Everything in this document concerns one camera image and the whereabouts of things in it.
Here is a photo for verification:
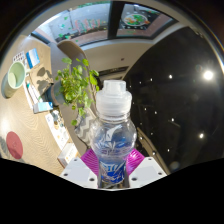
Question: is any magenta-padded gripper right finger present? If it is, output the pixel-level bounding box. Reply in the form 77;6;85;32
126;148;168;189

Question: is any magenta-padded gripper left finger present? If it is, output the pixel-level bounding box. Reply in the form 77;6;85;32
59;148;100;189

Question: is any clear blue-labelled drink bottle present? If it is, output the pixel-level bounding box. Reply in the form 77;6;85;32
90;79;139;190

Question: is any white printed leaflet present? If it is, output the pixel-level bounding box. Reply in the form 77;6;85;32
44;109;71;152

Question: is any flat round red coaster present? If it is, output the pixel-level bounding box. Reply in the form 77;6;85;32
5;130;25;161

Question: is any small light blue box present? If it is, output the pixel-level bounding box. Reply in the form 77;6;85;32
32;101;55;115

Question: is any green potted plant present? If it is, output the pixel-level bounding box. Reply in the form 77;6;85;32
49;56;101;127

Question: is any pale green mug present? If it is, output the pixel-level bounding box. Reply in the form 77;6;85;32
2;60;27;99

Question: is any group of ceiling lights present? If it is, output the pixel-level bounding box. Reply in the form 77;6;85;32
133;64;216;158

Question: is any grey upholstered bench sofa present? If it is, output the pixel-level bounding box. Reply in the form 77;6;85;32
49;39;101;155

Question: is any blue white card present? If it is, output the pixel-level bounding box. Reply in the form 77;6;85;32
25;47;41;70

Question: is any pill blister pack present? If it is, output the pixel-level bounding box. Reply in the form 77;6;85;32
12;50;27;65

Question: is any window with festive stickers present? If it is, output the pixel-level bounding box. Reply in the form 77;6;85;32
31;1;178;48

